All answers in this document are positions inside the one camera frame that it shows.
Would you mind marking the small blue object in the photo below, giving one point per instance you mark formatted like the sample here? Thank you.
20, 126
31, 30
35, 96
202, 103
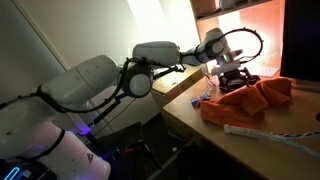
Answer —
200, 99

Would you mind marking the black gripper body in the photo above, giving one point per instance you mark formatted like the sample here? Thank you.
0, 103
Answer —
233, 76

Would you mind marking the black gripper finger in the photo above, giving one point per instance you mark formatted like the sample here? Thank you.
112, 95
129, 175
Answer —
228, 86
251, 80

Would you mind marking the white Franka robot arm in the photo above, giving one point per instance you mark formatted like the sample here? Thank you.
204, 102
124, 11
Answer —
83, 80

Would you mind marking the white plastic tube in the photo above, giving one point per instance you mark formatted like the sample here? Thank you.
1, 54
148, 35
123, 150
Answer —
246, 132

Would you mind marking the black computer monitor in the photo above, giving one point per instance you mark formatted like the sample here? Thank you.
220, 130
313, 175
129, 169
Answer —
300, 40

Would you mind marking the black base with blue light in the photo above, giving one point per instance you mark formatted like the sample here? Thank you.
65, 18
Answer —
20, 173

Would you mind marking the wooden shelf unit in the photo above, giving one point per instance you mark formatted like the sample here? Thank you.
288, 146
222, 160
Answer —
266, 33

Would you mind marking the wooden drawer cabinet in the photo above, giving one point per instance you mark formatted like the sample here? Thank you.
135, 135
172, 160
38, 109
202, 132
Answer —
176, 83

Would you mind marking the orange terry towel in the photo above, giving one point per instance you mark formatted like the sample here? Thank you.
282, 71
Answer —
246, 103

